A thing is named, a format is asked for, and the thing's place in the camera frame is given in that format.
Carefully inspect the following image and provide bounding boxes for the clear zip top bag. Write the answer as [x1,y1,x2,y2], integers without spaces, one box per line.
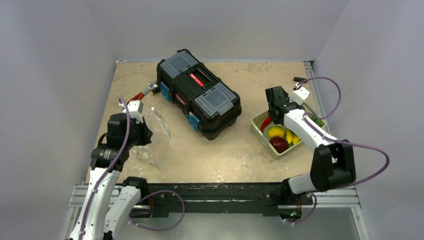
[130,107,171,171]

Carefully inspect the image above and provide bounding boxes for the yellow lemon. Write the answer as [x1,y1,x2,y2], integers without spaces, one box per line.
[267,125,285,139]

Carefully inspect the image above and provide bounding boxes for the dark red apple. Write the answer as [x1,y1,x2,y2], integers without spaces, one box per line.
[269,136,290,154]

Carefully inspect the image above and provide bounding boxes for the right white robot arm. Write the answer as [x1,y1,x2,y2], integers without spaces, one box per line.
[265,86,356,204]

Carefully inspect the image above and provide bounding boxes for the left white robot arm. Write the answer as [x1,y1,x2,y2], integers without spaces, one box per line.
[69,111,153,240]

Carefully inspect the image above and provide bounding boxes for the red chili pepper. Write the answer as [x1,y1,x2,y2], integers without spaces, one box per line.
[260,116,273,133]

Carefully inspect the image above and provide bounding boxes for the yellow banana bunch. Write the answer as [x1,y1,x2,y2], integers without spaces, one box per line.
[284,128,301,145]

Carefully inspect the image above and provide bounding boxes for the green bell pepper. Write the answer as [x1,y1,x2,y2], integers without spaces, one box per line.
[309,115,326,128]

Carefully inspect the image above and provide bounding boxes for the black plastic toolbox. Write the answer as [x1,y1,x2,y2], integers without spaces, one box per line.
[156,49,242,140]

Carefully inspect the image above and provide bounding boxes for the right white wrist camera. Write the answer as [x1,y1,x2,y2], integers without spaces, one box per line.
[288,82,310,105]

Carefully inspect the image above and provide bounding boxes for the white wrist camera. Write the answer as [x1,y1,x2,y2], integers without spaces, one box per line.
[288,82,310,105]
[119,100,145,124]

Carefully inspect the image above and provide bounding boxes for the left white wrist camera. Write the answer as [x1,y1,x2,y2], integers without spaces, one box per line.
[119,100,145,124]

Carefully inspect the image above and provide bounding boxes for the black T-handle tool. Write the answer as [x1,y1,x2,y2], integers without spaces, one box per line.
[293,76,308,84]

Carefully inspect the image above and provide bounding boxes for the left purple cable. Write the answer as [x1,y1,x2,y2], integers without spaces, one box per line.
[77,96,132,240]

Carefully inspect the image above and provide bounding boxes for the red handled adjustable wrench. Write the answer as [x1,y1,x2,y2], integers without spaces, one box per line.
[127,82,160,103]

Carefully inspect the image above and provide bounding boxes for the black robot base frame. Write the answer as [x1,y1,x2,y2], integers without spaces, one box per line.
[137,182,313,219]

